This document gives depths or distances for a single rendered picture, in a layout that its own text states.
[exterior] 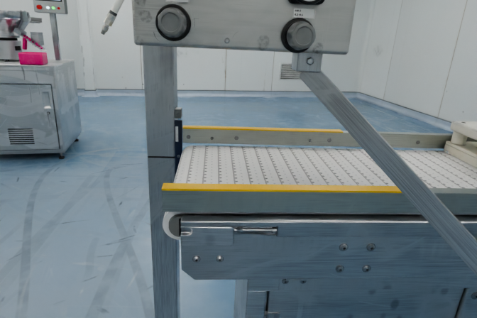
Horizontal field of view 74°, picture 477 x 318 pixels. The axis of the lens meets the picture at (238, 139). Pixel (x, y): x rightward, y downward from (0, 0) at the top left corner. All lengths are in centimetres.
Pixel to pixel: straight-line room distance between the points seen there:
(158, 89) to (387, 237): 48
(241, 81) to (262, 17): 535
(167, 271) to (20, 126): 230
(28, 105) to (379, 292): 268
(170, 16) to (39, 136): 269
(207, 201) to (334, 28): 25
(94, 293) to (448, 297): 129
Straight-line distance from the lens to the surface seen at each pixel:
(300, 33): 32
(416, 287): 66
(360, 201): 46
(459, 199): 53
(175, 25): 31
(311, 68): 39
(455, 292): 73
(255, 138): 67
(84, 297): 159
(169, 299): 93
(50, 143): 296
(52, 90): 285
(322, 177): 57
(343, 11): 36
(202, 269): 48
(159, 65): 66
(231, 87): 566
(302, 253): 48
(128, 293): 155
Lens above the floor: 106
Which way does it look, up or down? 18 degrees down
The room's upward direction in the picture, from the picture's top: 3 degrees clockwise
